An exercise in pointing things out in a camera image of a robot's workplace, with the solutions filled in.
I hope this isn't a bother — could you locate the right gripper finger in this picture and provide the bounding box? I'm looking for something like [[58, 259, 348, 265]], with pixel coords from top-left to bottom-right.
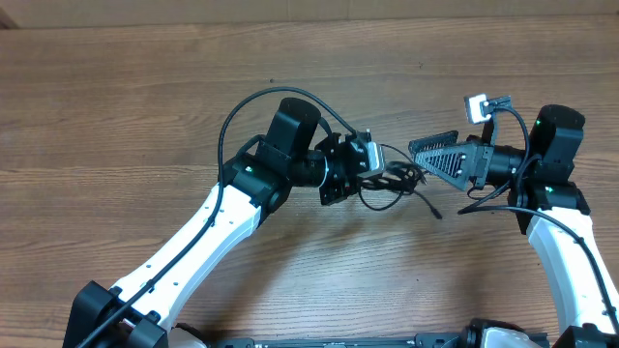
[[414, 141, 484, 190], [408, 130, 458, 155]]

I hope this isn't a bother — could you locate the black cable bundle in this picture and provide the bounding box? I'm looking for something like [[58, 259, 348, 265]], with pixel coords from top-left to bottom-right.
[[356, 142, 444, 220]]

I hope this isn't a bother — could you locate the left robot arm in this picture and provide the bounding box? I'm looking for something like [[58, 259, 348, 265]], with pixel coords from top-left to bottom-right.
[[63, 98, 385, 347]]

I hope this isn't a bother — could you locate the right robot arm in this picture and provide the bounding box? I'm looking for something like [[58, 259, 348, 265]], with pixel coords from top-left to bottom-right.
[[409, 101, 618, 347]]

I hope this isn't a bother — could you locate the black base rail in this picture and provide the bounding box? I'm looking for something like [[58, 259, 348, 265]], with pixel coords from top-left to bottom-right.
[[168, 318, 552, 348]]

